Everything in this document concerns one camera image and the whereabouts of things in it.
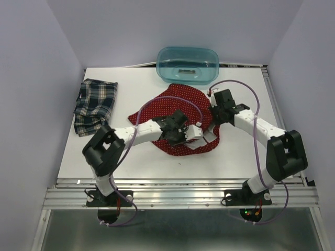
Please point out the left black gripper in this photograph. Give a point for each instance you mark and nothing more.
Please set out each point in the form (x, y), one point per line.
(182, 129)

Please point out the teal plastic tub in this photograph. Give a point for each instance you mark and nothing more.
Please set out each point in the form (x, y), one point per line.
(187, 65)

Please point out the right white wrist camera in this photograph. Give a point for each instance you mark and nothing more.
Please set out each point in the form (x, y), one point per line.
(211, 96)

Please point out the red polka dot skirt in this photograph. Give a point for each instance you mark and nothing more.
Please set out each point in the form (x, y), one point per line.
(195, 105)

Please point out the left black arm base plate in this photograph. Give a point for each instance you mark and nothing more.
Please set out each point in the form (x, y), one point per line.
(109, 208)

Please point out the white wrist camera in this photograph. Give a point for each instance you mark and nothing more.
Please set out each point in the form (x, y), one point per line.
(211, 96)
(193, 132)

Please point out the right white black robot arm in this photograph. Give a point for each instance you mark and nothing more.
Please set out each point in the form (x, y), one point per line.
(285, 152)

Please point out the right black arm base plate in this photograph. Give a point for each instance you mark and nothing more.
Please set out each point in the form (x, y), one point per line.
(252, 203)

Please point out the aluminium rail frame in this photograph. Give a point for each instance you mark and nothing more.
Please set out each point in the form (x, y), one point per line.
(179, 203)

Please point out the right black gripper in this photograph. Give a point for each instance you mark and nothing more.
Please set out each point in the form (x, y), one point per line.
(218, 121)

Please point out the blue plaid folded skirt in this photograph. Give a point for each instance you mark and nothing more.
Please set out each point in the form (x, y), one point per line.
(94, 106)

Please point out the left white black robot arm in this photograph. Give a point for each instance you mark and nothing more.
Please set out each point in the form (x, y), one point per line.
(105, 148)

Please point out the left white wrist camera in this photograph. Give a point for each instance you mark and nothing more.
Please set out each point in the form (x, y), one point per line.
(193, 132)

